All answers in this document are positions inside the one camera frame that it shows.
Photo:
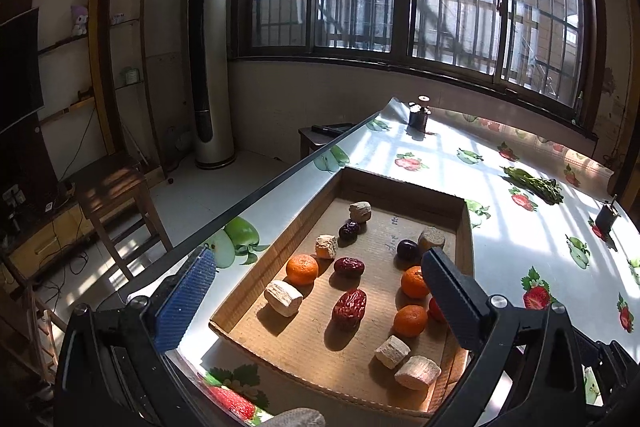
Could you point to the dark side table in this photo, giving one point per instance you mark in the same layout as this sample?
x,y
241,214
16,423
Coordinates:
x,y
320,137

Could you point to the grey cloth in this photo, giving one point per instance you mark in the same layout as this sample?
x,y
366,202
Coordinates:
x,y
297,418

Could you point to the wooden stool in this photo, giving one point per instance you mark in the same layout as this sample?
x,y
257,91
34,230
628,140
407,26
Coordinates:
x,y
120,202

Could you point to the white tower air conditioner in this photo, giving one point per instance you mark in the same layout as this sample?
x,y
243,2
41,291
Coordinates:
x,y
207,62

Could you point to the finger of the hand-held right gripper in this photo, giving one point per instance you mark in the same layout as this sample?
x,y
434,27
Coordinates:
x,y
617,369

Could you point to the dark purple plum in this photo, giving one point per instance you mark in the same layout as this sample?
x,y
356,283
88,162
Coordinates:
x,y
407,249

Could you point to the red cherry tomato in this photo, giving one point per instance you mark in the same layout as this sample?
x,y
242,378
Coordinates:
x,y
436,311

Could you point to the purple plush toy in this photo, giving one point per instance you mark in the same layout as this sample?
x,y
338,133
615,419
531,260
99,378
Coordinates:
x,y
79,21

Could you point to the beige wood chunk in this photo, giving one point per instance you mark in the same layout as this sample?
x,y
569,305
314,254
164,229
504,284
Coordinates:
x,y
326,247
392,351

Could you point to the large beige yam chunk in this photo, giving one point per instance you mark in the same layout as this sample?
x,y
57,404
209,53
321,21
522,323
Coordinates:
x,y
417,372

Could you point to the barred sliding window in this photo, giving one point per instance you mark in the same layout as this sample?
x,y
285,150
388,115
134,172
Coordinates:
x,y
450,7

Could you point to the wooden wall shelf unit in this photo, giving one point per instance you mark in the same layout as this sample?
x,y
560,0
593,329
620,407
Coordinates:
x,y
100,32

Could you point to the large red jujube date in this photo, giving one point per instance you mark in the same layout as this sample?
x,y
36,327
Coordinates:
x,y
349,308

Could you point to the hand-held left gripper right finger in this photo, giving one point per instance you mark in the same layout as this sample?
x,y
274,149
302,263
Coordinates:
x,y
450,294

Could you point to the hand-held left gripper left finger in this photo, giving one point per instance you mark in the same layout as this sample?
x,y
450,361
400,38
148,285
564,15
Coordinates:
x,y
185,302

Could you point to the shallow cardboard box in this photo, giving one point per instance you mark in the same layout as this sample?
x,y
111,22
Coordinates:
x,y
310,337

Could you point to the orange mandarin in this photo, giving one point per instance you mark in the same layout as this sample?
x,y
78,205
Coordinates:
x,y
302,269
410,321
414,283

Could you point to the beige wood chunk bottom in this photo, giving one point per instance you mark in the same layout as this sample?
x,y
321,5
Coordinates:
x,y
392,351

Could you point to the dark red jujube date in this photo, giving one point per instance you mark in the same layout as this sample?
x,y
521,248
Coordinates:
x,y
349,231
348,267

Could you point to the wooden television cabinet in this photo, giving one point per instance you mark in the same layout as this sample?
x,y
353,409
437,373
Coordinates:
x,y
40,237

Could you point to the black flat television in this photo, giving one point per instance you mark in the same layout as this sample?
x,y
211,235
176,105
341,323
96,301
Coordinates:
x,y
17,72

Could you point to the dark metal tin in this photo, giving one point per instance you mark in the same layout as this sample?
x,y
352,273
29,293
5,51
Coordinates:
x,y
607,217

